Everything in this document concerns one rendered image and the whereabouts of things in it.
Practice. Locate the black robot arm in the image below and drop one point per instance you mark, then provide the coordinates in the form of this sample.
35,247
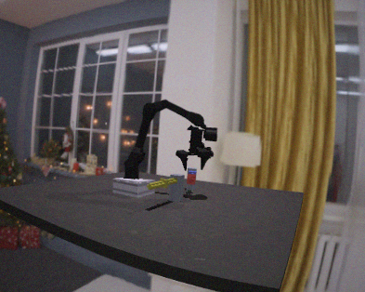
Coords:
136,156

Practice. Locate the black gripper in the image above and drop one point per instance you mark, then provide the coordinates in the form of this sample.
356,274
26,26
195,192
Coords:
183,154

